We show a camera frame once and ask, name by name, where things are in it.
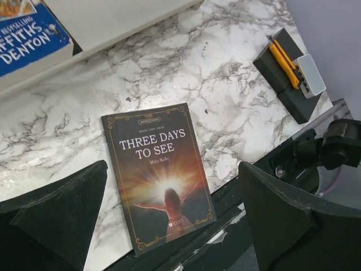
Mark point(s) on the grey rectangular case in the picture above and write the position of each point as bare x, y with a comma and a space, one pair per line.
312, 83

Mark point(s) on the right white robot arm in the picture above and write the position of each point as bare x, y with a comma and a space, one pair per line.
340, 145

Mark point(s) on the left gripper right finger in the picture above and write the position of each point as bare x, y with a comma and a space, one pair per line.
294, 230

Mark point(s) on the white two-tier wooden shelf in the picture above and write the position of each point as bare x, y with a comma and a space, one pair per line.
96, 25

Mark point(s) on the yellow utility knife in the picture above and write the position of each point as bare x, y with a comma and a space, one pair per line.
285, 62

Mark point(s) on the black notebook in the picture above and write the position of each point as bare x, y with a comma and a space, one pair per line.
294, 100

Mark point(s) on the thin dark patterned book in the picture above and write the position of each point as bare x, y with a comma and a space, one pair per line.
159, 174

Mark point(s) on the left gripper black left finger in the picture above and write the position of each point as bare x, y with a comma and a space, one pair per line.
50, 228

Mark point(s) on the blue 91-Storey Treehouse book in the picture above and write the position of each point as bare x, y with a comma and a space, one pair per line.
32, 38

